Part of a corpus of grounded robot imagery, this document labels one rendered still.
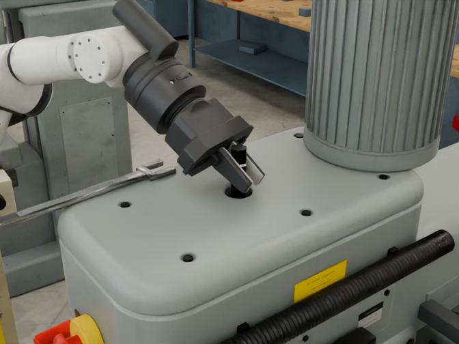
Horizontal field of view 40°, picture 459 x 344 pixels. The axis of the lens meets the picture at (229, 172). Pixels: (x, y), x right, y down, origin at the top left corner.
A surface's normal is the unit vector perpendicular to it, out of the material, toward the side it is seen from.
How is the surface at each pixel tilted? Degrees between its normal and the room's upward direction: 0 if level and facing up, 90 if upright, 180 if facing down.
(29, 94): 97
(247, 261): 45
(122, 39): 32
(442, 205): 0
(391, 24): 90
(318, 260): 90
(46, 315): 0
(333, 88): 90
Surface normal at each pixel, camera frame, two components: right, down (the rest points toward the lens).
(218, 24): -0.80, 0.28
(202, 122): 0.41, -0.62
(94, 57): -0.57, 0.30
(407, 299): 0.60, 0.37
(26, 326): 0.00, -0.89
